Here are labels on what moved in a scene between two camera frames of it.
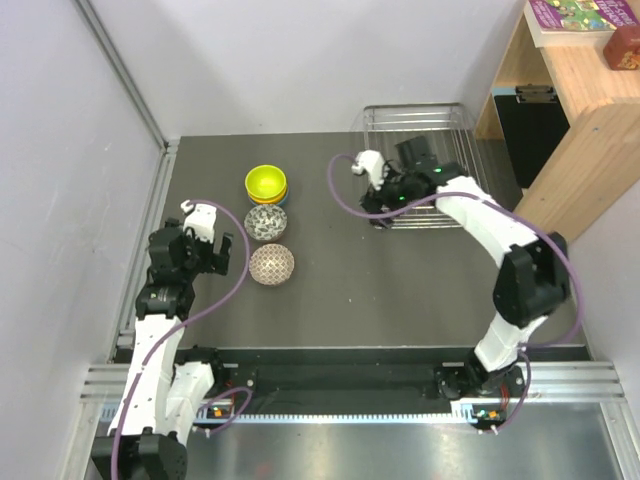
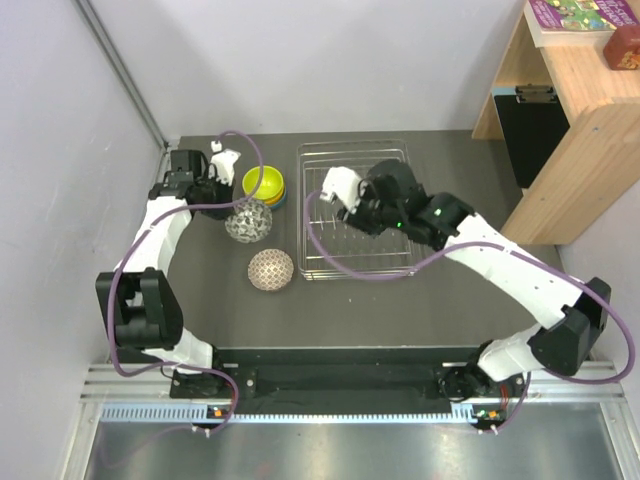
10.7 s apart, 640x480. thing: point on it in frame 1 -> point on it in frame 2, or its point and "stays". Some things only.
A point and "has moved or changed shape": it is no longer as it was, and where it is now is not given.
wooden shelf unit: x=598 y=157 stays
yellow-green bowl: x=265 y=181 stays
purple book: x=570 y=23 stays
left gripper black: x=217 y=261 -> x=226 y=189
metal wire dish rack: x=388 y=124 -> x=330 y=248
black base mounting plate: x=467 y=386 stays
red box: x=622 y=51 stays
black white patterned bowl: x=265 y=222 has moved or changed shape
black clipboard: x=535 y=124 stays
